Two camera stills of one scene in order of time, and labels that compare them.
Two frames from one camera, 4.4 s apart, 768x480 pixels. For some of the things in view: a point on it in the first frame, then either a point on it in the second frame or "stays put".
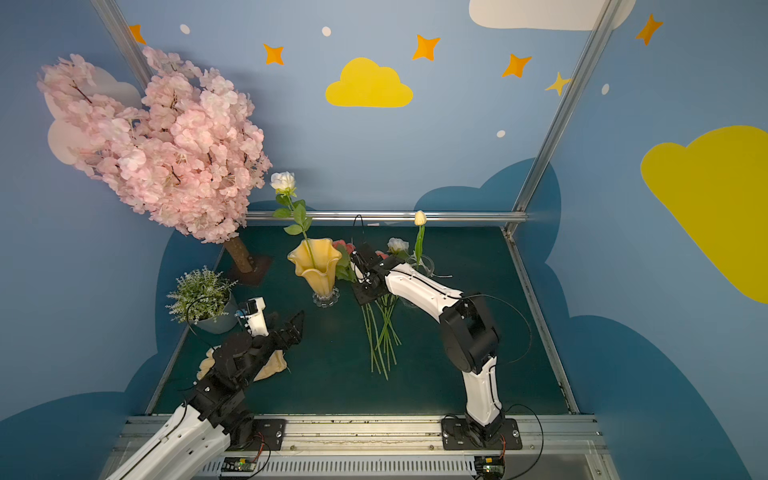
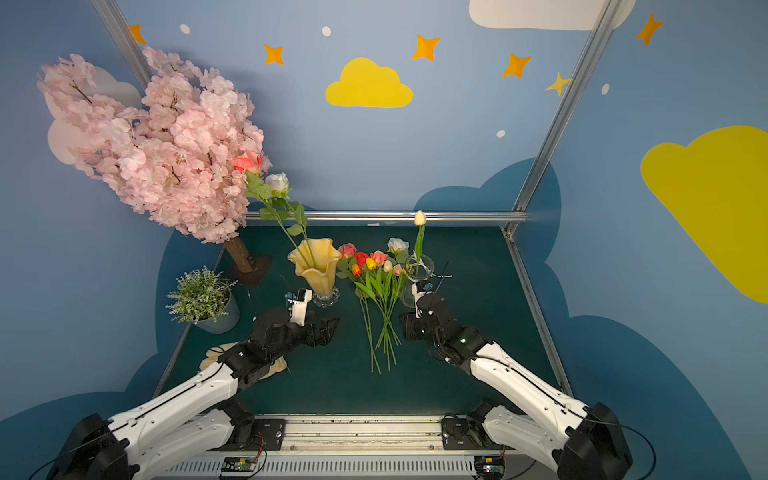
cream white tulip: x=420 y=219 stays put
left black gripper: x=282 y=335 to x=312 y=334
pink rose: x=344 y=269 to x=251 y=164
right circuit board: x=489 y=467 stays put
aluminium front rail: x=411 y=448 stays put
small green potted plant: x=203 y=298 stays put
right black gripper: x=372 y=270 to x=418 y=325
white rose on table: x=397 y=245 stays put
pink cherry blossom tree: x=190 y=154 stays put
